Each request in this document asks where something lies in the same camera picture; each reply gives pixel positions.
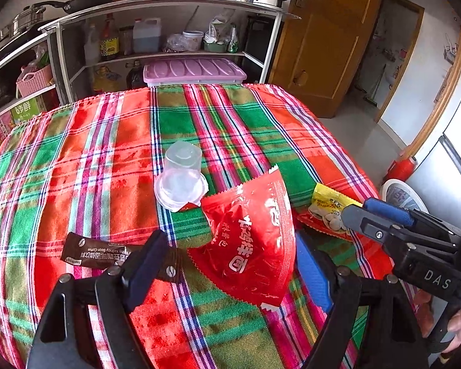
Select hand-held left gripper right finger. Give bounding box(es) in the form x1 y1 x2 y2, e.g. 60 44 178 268
294 231 431 369

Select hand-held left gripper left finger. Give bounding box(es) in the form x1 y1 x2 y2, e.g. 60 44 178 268
25 230 177 369

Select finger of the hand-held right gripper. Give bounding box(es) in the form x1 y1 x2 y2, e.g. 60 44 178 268
363 198 461 240
341 204 457 253

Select white round bin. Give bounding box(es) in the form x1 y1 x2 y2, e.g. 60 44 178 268
380 179 427 216

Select yellow snack packet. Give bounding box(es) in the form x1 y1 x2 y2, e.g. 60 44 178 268
297 182 364 237

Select red plastic packet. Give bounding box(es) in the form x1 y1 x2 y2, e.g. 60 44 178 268
187 165 296 308

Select translucent bin liner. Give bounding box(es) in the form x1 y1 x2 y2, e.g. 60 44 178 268
388 184 423 212

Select red plastic container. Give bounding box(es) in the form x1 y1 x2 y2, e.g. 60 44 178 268
392 155 418 182

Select brown coffee sachet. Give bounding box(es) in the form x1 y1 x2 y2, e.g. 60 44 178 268
60 232 179 282

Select white refrigerator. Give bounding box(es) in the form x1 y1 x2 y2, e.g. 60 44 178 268
405 73 461 231

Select clear plastic cup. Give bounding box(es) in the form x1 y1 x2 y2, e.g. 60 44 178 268
154 140 209 212

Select red green plaid tablecloth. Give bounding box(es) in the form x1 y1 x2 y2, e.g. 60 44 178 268
0 84 404 369

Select wooden door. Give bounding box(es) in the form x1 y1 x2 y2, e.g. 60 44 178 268
269 0 385 118

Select dark bottle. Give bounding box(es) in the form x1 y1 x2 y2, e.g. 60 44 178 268
126 59 147 90

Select yellow oil bottle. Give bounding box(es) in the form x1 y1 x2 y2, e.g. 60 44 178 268
92 65 121 93

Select green printed carton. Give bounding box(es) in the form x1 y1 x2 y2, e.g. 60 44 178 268
11 96 49 124

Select pink lidded storage box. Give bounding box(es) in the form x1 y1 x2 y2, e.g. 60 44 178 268
143 58 247 88

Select red printed carton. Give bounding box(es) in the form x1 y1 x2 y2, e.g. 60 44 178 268
0 115 17 143

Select pink woven basket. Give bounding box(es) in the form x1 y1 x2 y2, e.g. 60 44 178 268
16 63 53 98

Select crumpled clear plastic bag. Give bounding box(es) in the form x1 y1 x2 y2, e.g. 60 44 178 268
165 33 189 52

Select dark glass jar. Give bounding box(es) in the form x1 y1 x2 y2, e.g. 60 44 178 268
119 26 134 56

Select yellow label sauce bottle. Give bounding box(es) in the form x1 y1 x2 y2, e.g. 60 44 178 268
100 13 120 61

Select jug of dark liquid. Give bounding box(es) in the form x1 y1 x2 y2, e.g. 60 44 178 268
132 17 162 54

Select white plastic bottle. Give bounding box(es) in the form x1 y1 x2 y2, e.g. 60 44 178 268
84 23 100 64

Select white plastic tub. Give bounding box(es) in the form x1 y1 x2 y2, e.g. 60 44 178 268
182 31 204 51

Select black kitchen appliance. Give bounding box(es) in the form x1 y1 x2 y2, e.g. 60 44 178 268
0 73 18 112

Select green bowl with bags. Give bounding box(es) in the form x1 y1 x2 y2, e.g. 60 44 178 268
203 19 239 54

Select low white shelf rack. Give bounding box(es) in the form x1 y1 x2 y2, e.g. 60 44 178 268
0 33 62 124

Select tall white shelf rack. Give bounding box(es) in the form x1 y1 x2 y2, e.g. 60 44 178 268
40 0 301 104

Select steel steamer pot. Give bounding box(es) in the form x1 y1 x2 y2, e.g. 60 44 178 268
0 4 47 47

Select metal wall rack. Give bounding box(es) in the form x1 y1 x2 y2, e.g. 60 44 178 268
443 33 460 64

